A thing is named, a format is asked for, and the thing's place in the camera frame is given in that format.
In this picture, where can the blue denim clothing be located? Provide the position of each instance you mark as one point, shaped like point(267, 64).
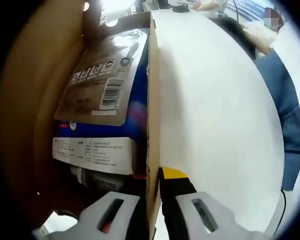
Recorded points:
point(282, 100)

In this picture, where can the blue soft tissue pack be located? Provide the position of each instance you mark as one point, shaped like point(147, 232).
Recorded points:
point(136, 100)

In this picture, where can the black oval desk object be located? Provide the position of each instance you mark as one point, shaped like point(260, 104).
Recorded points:
point(180, 9)

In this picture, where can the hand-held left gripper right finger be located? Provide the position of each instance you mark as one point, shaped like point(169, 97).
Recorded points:
point(187, 207)

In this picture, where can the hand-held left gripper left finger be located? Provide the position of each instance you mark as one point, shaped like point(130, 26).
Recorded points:
point(95, 215)

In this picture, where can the white rectangular carton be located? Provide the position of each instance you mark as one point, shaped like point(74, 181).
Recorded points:
point(95, 152)

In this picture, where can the soft wet wipes pouch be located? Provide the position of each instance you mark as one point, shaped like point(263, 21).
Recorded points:
point(102, 62)

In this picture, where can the brown cardboard shoe box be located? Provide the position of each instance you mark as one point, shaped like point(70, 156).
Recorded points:
point(153, 100)

